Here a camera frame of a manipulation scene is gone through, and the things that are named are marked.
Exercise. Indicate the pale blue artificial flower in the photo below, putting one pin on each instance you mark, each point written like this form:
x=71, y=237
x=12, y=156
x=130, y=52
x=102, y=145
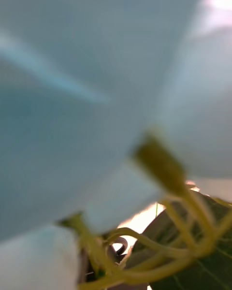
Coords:
x=79, y=82

